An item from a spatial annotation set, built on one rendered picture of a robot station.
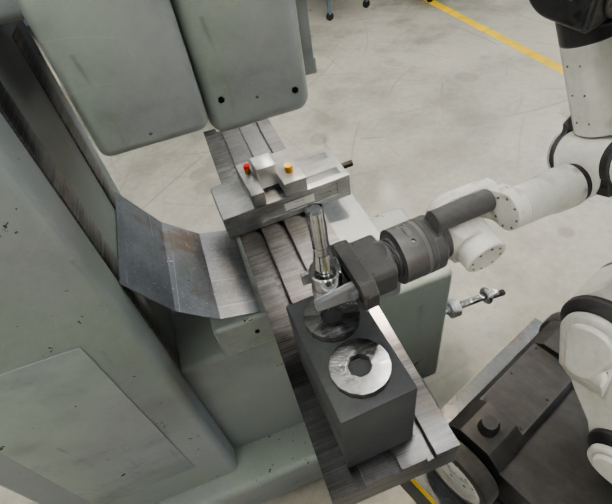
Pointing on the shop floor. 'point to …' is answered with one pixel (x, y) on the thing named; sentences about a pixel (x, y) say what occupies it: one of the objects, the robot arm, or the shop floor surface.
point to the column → (64, 309)
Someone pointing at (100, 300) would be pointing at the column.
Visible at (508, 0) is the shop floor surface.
